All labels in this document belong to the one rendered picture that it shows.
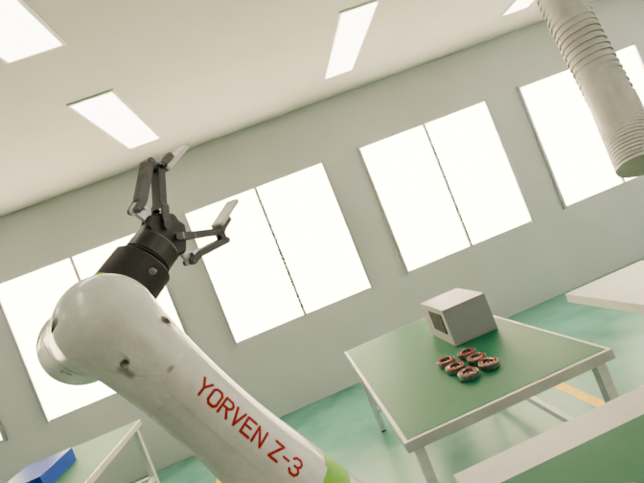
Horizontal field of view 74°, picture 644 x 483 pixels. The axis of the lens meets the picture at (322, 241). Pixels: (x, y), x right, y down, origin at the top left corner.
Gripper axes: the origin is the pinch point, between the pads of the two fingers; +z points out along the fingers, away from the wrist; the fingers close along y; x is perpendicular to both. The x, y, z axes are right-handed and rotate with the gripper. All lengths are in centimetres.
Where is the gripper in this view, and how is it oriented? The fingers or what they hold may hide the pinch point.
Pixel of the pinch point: (206, 178)
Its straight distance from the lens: 82.5
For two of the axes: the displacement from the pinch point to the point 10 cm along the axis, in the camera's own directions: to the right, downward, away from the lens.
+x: 7.9, -1.6, -5.9
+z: 3.1, -7.3, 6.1
